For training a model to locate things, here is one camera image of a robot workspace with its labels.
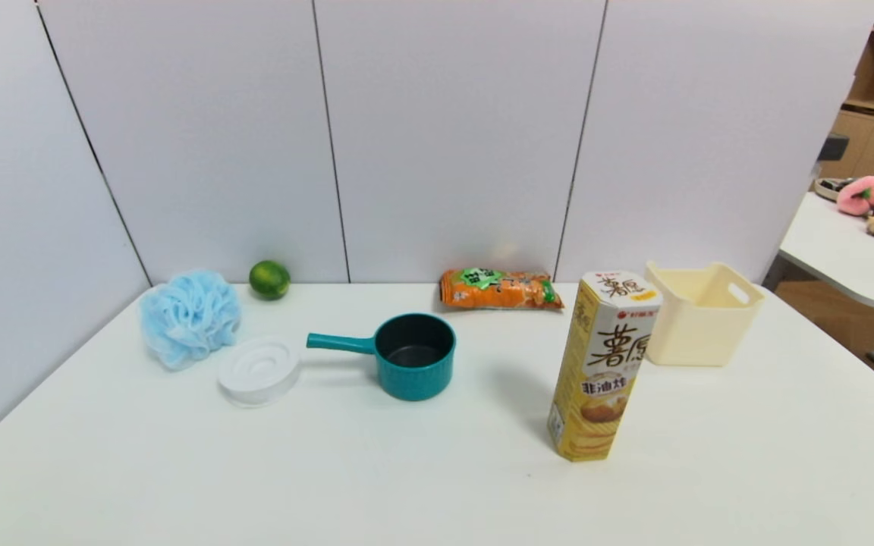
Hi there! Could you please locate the yellow hexagonal potato chips box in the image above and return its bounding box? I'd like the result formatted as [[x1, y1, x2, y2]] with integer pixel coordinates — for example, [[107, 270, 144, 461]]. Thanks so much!
[[548, 271, 664, 463]]

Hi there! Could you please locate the orange snack bag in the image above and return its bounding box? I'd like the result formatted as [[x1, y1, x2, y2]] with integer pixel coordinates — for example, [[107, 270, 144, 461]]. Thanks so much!
[[439, 267, 565, 311]]

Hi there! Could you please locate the green lime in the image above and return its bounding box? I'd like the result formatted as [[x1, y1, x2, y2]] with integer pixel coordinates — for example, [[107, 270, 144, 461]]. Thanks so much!
[[248, 260, 291, 300]]

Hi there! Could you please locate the white round plastic lid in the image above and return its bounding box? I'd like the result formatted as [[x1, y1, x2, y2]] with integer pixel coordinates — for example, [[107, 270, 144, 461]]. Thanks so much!
[[218, 337, 302, 408]]

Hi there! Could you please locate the light blue mesh bath pouf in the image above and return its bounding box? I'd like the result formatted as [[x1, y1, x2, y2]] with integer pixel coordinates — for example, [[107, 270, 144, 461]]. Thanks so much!
[[139, 269, 242, 371]]

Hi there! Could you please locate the cream plastic basket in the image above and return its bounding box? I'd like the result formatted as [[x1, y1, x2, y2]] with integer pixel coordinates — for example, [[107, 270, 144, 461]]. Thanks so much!
[[643, 261, 766, 368]]

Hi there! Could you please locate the grey round tray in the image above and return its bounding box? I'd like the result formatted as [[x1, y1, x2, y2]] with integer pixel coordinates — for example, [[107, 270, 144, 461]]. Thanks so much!
[[815, 177, 855, 202]]

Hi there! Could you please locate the white side table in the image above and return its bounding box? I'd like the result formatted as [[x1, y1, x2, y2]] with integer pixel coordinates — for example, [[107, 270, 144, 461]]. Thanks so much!
[[778, 191, 874, 312]]

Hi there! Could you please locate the pink plush toy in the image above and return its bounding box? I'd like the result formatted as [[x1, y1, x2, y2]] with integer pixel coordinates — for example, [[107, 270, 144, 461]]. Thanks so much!
[[836, 176, 874, 217]]

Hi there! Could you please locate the teal saucepan with handle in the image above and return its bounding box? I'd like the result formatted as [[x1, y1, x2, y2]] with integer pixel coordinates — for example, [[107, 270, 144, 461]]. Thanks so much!
[[306, 312, 457, 402]]

